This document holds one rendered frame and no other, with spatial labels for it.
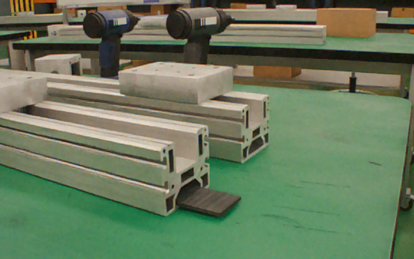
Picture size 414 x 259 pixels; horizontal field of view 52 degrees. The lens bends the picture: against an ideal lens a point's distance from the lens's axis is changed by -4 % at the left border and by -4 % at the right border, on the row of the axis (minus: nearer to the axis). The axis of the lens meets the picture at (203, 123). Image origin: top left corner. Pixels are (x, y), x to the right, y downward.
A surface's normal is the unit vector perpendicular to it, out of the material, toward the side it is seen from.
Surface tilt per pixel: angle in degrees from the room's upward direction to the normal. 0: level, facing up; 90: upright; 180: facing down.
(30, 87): 90
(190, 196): 0
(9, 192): 0
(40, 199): 0
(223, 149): 90
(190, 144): 90
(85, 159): 90
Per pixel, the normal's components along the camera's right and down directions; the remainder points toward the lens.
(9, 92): 0.84, 0.13
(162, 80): -0.53, 0.26
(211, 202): -0.03, -0.96
